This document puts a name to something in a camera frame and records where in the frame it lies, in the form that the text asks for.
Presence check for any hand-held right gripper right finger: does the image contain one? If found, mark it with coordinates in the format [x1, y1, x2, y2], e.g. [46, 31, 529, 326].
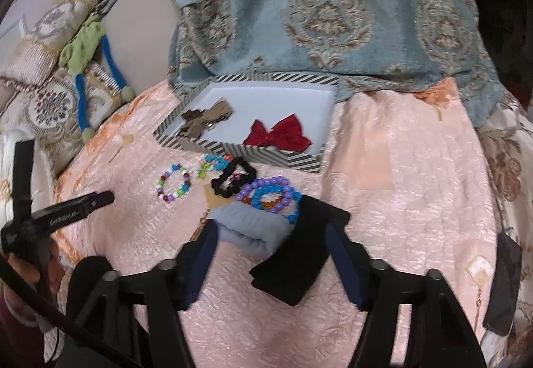
[325, 222, 489, 368]

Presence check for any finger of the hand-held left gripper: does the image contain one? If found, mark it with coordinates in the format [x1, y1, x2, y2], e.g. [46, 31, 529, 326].
[31, 191, 116, 232]
[12, 139, 35, 223]

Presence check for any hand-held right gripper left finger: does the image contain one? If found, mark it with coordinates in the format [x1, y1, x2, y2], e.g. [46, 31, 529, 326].
[54, 221, 220, 368]

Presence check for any black cloth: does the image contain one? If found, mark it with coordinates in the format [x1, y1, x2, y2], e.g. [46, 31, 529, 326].
[249, 194, 351, 307]

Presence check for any pale fabric scrunchie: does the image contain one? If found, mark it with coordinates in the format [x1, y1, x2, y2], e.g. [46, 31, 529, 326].
[209, 203, 299, 258]

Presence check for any multicolour bead bracelet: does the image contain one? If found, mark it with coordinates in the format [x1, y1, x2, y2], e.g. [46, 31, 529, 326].
[155, 162, 192, 205]
[241, 194, 288, 211]

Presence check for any black scrunchie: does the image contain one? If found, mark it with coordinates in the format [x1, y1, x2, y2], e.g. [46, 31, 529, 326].
[211, 157, 258, 199]

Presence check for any green and blue bead bracelet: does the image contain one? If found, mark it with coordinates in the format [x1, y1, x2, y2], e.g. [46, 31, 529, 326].
[196, 153, 232, 181]

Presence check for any purple bead bracelet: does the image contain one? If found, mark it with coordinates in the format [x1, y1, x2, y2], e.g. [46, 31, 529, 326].
[236, 176, 292, 204]

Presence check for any brown scrunchie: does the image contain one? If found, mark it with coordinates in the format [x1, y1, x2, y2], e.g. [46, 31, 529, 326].
[181, 110, 213, 139]

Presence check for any red fabric bow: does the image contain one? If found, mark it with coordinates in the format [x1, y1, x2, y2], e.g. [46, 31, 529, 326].
[243, 114, 313, 152]

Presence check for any tan bow with bell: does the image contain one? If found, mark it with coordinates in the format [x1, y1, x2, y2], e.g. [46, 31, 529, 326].
[198, 99, 234, 129]

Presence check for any striped cardboard box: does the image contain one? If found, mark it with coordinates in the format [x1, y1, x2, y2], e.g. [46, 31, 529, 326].
[152, 74, 340, 174]

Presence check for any person's left hand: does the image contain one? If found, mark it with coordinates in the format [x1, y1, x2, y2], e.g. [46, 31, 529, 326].
[0, 243, 67, 329]

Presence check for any white fluffy pillow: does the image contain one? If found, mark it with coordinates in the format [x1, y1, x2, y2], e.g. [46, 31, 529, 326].
[0, 128, 55, 227]

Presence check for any floral embroidered cushion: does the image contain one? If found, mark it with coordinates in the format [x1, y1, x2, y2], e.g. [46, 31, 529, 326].
[0, 60, 130, 181]

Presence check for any pink quilted bedspread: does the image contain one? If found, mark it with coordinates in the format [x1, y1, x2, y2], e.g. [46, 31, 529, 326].
[52, 76, 506, 368]

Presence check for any green and blue plush toy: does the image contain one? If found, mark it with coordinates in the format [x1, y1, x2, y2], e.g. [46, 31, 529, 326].
[58, 14, 136, 144]

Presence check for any cream striped bolster cushion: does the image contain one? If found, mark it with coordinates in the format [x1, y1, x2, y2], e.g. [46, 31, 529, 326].
[8, 0, 105, 87]

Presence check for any black phone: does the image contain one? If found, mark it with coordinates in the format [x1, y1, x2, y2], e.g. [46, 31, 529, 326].
[483, 232, 523, 337]

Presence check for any cream upholstered headboard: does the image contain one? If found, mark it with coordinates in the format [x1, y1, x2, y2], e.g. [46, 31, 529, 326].
[102, 0, 182, 100]

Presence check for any beige patterned sheet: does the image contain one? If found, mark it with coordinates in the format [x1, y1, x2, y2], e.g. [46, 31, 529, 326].
[475, 91, 533, 352]

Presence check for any black cable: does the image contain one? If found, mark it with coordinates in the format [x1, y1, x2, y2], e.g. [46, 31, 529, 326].
[0, 262, 138, 368]

